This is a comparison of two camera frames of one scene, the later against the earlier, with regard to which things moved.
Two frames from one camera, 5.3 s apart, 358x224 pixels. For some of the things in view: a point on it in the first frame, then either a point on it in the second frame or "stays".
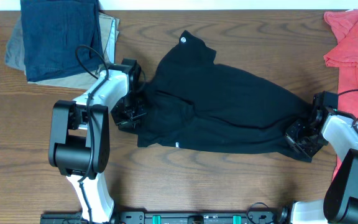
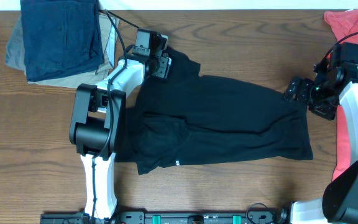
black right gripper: x=291 y=135 to x=328 y=112
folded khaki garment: x=109 y=30 stays
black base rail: x=259 y=216 stays
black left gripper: x=124 y=120 to x=166 y=64
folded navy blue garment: x=61 y=38 stays
